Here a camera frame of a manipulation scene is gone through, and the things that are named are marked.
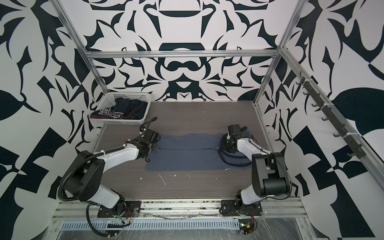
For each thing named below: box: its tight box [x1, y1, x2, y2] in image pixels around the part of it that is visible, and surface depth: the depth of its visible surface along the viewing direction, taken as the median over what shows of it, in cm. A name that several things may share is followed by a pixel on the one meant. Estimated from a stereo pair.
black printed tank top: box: [90, 98, 148, 120], surface depth 106 cm
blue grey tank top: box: [146, 133, 251, 171], surface depth 95 cm
